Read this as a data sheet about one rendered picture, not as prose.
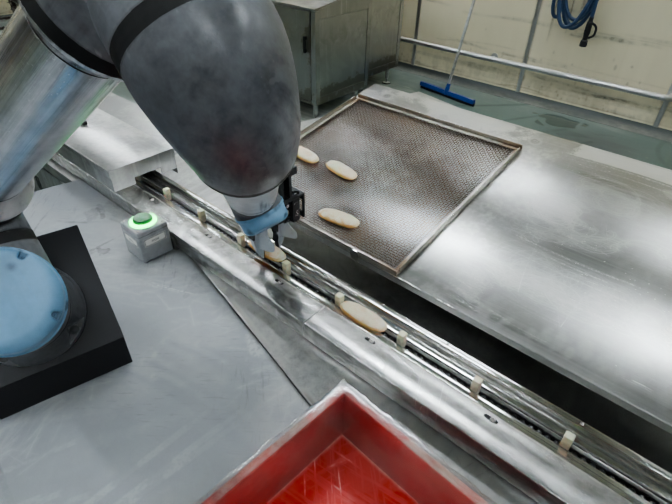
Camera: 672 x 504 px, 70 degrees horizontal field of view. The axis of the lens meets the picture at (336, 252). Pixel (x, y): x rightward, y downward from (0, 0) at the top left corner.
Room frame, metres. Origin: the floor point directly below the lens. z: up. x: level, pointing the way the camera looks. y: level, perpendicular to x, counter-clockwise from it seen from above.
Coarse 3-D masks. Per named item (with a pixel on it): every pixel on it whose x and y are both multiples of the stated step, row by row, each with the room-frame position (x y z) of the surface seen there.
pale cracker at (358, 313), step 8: (344, 304) 0.64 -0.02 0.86; (352, 304) 0.63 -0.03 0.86; (344, 312) 0.62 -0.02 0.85; (352, 312) 0.61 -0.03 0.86; (360, 312) 0.61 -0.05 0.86; (368, 312) 0.61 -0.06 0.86; (360, 320) 0.60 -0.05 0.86; (368, 320) 0.59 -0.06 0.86; (376, 320) 0.60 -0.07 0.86; (368, 328) 0.58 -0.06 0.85; (376, 328) 0.58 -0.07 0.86; (384, 328) 0.58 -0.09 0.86
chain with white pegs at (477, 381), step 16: (160, 192) 1.04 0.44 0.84; (208, 224) 0.91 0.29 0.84; (240, 240) 0.82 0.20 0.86; (288, 272) 0.73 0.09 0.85; (336, 304) 0.64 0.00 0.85; (400, 336) 0.55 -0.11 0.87; (416, 352) 0.54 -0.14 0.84; (464, 384) 0.48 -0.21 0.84; (480, 384) 0.46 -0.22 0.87; (544, 432) 0.40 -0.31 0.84; (592, 464) 0.35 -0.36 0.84; (624, 480) 0.33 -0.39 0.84
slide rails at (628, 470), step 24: (192, 216) 0.92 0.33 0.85; (216, 216) 0.93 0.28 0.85; (264, 264) 0.76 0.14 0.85; (336, 288) 0.69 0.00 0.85; (384, 336) 0.57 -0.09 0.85; (408, 336) 0.57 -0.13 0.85; (456, 360) 0.52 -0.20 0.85; (456, 384) 0.47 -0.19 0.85; (528, 408) 0.43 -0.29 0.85; (528, 432) 0.39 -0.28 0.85; (576, 432) 0.39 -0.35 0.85; (576, 456) 0.36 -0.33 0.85; (600, 456) 0.36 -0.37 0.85; (648, 480) 0.32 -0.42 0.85
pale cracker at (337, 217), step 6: (324, 210) 0.88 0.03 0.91; (330, 210) 0.87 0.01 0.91; (336, 210) 0.87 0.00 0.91; (324, 216) 0.86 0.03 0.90; (330, 216) 0.85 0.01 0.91; (336, 216) 0.85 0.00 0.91; (342, 216) 0.85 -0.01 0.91; (348, 216) 0.85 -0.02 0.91; (336, 222) 0.84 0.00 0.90; (342, 222) 0.83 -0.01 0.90; (348, 222) 0.83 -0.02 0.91; (354, 222) 0.83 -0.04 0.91
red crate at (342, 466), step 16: (336, 448) 0.37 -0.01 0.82; (352, 448) 0.37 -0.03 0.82; (320, 464) 0.35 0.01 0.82; (336, 464) 0.35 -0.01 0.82; (352, 464) 0.35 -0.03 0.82; (368, 464) 0.35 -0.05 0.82; (304, 480) 0.33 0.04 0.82; (320, 480) 0.33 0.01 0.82; (336, 480) 0.33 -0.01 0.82; (352, 480) 0.33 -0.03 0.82; (368, 480) 0.33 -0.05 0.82; (384, 480) 0.33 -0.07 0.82; (288, 496) 0.31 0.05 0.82; (304, 496) 0.31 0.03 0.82; (320, 496) 0.31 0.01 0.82; (336, 496) 0.31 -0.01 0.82; (352, 496) 0.31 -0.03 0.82; (368, 496) 0.31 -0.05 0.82; (384, 496) 0.31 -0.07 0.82; (400, 496) 0.31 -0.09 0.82
